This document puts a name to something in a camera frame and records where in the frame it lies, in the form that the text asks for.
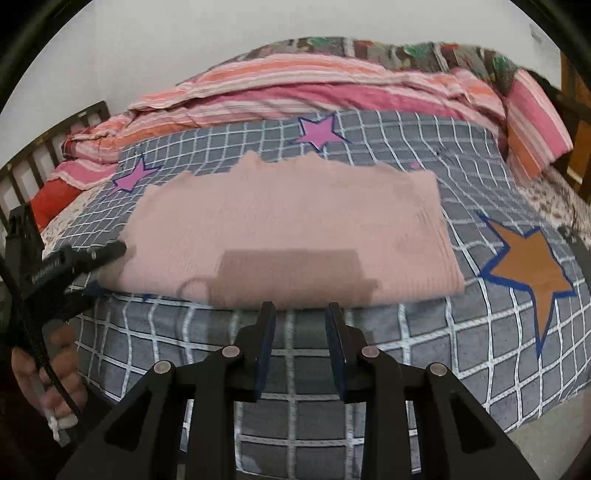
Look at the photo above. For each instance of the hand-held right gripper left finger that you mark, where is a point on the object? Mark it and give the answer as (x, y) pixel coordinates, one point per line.
(265, 353)

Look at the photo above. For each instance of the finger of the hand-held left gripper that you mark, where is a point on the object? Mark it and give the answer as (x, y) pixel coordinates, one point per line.
(78, 302)
(101, 254)

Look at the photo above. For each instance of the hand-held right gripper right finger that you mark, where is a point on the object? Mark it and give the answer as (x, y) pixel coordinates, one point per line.
(334, 355)

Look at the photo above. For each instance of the pink ribbed knit sweater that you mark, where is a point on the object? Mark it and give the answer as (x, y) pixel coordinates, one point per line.
(277, 221)

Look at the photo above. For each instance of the person's left hand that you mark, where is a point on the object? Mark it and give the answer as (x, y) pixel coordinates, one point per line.
(64, 383)

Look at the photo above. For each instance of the red pillow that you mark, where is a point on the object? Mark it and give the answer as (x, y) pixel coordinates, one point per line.
(55, 203)

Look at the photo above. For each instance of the grey checked star-print blanket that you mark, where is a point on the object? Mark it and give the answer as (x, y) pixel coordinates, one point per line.
(461, 360)

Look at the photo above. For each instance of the dark wooden slatted headboard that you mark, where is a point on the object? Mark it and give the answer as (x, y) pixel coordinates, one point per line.
(55, 127)

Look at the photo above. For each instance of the pink striped quilt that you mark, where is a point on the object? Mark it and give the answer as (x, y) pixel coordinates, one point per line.
(323, 92)

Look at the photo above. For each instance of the black smartphone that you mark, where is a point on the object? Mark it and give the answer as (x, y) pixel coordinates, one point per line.
(579, 249)

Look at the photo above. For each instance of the brown floral patchwork quilt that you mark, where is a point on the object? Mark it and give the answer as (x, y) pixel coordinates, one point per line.
(392, 50)

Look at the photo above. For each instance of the dark wooden footboard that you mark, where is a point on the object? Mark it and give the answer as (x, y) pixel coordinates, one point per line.
(561, 99)

